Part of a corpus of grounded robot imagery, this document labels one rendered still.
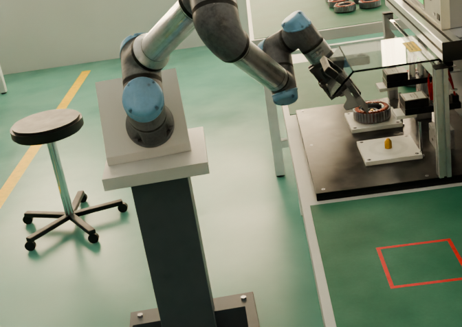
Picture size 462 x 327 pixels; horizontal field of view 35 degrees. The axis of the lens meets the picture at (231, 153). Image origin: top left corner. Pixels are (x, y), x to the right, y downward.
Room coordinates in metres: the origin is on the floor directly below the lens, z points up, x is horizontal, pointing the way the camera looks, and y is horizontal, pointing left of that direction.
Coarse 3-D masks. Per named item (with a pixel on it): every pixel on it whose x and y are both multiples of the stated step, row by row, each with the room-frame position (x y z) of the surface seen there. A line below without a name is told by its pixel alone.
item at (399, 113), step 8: (400, 96) 1.83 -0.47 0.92; (408, 96) 1.81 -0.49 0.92; (416, 96) 1.80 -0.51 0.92; (424, 96) 1.79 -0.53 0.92; (400, 104) 1.83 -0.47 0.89; (408, 104) 1.78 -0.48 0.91; (416, 104) 1.77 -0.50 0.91; (424, 104) 1.77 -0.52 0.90; (432, 104) 1.77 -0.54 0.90; (456, 104) 1.76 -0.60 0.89; (400, 112) 1.80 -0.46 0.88; (408, 112) 1.77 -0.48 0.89; (416, 112) 1.77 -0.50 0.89; (424, 112) 1.77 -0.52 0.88
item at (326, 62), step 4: (324, 56) 1.81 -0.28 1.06; (320, 60) 1.81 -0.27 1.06; (324, 60) 1.78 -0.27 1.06; (328, 60) 1.81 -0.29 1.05; (324, 64) 1.75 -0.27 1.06; (328, 64) 1.74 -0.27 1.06; (332, 64) 1.81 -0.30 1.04; (324, 68) 1.73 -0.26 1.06; (328, 68) 1.71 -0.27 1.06; (332, 68) 1.72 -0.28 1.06; (324, 72) 1.72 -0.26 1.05; (328, 72) 1.71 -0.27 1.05; (332, 72) 1.71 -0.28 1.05; (336, 72) 1.71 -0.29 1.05; (332, 76) 1.71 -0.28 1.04; (336, 76) 1.71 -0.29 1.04
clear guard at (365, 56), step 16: (352, 48) 1.84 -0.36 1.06; (368, 48) 1.82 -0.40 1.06; (384, 48) 1.79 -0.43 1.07; (400, 48) 1.77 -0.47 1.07; (336, 64) 1.79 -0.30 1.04; (352, 64) 1.70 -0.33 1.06; (368, 64) 1.68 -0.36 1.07; (384, 64) 1.66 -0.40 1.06; (400, 64) 1.64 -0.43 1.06; (336, 80) 1.70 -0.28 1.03
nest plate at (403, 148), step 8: (400, 136) 1.88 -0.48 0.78; (408, 136) 1.87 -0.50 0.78; (360, 144) 1.86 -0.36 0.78; (368, 144) 1.85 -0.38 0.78; (376, 144) 1.84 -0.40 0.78; (392, 144) 1.83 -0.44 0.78; (400, 144) 1.82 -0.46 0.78; (408, 144) 1.81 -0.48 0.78; (360, 152) 1.82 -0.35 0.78; (368, 152) 1.80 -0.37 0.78; (376, 152) 1.79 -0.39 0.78; (384, 152) 1.78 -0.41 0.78; (392, 152) 1.78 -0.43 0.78; (400, 152) 1.77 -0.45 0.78; (408, 152) 1.76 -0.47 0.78; (416, 152) 1.75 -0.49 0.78; (368, 160) 1.75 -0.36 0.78; (376, 160) 1.74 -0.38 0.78; (384, 160) 1.74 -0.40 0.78; (392, 160) 1.74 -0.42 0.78; (400, 160) 1.73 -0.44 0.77
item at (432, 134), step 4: (432, 124) 1.82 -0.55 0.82; (432, 128) 1.80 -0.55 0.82; (452, 128) 1.77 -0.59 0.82; (432, 132) 1.80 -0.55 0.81; (452, 132) 1.76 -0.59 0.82; (432, 136) 1.80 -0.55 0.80; (452, 136) 1.76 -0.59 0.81; (432, 140) 1.80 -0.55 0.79; (452, 140) 1.76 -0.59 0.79; (432, 144) 1.80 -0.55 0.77; (452, 144) 1.76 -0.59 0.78
